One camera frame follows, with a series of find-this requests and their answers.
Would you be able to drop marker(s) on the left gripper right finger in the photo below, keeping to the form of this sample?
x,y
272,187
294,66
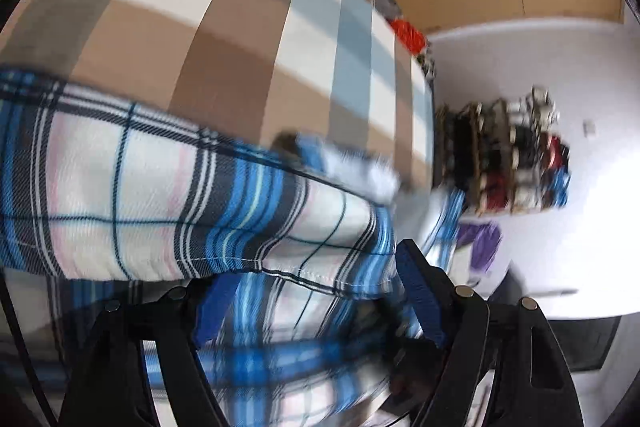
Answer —
x,y
532,385

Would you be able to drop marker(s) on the red plastic bag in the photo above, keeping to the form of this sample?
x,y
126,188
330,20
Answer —
x,y
413,39

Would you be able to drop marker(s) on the brown blue checkered bed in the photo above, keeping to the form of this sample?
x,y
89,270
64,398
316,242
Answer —
x,y
250,68

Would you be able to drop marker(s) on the purple cloth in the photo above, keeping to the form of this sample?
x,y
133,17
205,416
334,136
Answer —
x,y
484,239

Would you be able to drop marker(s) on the blue white plaid garment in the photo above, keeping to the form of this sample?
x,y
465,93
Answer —
x,y
104,199

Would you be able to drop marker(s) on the wooden shoe rack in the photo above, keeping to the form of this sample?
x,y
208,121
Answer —
x,y
505,156

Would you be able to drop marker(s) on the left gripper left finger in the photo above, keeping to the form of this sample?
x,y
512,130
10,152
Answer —
x,y
110,385

